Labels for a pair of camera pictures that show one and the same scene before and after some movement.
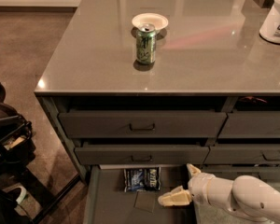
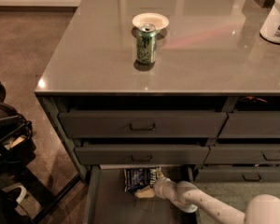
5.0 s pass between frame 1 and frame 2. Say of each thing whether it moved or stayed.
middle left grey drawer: stayed
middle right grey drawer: stayed
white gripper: moved
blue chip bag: stayed
